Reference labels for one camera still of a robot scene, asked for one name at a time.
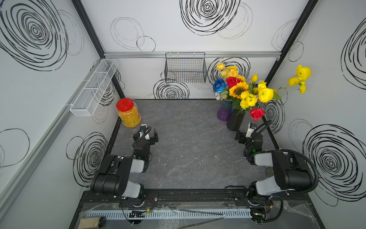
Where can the red rose low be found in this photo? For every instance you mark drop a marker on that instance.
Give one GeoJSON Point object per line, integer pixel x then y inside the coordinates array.
{"type": "Point", "coordinates": [257, 113]}

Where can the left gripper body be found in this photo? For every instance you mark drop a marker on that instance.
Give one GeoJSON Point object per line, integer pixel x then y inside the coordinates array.
{"type": "Point", "coordinates": [150, 142]}

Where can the white wire shelf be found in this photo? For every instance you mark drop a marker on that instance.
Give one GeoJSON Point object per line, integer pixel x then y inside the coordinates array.
{"type": "Point", "coordinates": [98, 89]}

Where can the blue rose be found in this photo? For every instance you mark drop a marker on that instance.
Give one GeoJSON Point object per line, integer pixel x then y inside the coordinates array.
{"type": "Point", "coordinates": [219, 86]}

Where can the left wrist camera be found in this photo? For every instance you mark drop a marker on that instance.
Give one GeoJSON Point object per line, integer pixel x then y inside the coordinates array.
{"type": "Point", "coordinates": [144, 131]}

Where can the red rose top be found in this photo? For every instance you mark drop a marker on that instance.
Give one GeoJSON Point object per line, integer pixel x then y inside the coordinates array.
{"type": "Point", "coordinates": [232, 81]}

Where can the yellow poppy stem large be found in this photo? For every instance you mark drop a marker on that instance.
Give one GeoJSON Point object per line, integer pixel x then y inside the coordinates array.
{"type": "Point", "coordinates": [260, 93]}

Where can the black vase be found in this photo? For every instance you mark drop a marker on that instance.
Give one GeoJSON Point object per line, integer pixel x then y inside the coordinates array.
{"type": "Point", "coordinates": [235, 120]}

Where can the sunflower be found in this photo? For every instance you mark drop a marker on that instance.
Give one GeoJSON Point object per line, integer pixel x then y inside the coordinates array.
{"type": "Point", "coordinates": [238, 89]}

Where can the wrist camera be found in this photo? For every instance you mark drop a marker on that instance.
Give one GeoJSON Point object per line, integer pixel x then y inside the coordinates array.
{"type": "Point", "coordinates": [144, 131]}
{"type": "Point", "coordinates": [251, 128]}

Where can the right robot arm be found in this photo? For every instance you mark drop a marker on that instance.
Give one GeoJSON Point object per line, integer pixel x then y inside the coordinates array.
{"type": "Point", "coordinates": [293, 171]}

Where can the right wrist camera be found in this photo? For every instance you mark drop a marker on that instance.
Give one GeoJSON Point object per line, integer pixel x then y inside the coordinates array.
{"type": "Point", "coordinates": [251, 128]}

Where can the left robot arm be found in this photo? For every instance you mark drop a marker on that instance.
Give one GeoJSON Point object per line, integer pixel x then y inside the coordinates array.
{"type": "Point", "coordinates": [112, 177]}

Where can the purple glass vase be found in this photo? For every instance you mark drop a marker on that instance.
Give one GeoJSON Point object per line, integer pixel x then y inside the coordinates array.
{"type": "Point", "coordinates": [225, 111]}

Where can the yellow rose stem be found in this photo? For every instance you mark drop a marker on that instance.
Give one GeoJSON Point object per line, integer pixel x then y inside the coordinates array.
{"type": "Point", "coordinates": [227, 72]}

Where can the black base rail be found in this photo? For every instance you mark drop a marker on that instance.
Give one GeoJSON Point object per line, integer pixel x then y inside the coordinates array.
{"type": "Point", "coordinates": [238, 196]}

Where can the white cable duct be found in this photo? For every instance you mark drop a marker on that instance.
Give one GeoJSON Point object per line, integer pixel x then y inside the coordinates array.
{"type": "Point", "coordinates": [172, 214]}

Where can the black wire basket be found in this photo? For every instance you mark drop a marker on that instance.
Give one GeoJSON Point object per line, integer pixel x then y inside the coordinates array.
{"type": "Point", "coordinates": [185, 67]}

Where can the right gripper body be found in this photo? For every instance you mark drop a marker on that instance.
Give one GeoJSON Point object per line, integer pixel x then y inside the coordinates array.
{"type": "Point", "coordinates": [243, 140]}

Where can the red lid plastic jar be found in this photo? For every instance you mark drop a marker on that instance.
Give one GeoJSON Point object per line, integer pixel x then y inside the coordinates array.
{"type": "Point", "coordinates": [128, 112]}

